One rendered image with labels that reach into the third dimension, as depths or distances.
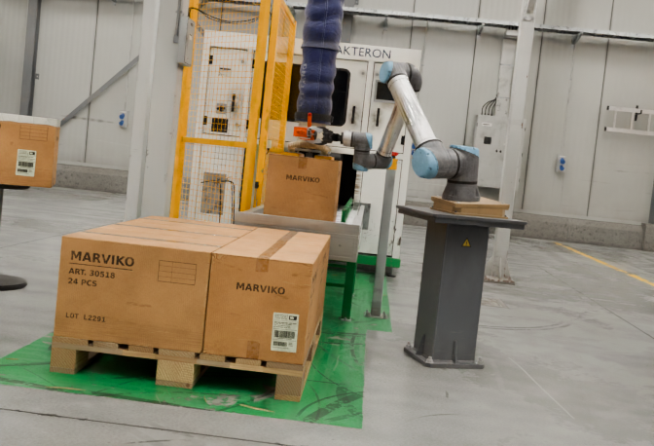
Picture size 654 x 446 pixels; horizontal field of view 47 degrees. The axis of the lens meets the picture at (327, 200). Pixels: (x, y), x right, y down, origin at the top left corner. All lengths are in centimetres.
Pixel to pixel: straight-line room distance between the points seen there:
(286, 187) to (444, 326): 120
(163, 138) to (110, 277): 209
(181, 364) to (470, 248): 153
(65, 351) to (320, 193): 173
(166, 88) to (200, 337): 239
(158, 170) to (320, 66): 132
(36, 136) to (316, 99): 163
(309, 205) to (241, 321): 141
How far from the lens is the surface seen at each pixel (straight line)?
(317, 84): 447
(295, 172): 424
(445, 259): 371
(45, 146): 463
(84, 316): 314
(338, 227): 415
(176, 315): 302
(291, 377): 299
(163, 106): 504
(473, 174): 377
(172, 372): 307
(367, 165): 428
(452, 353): 383
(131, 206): 732
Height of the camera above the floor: 94
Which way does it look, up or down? 3 degrees down
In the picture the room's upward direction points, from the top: 6 degrees clockwise
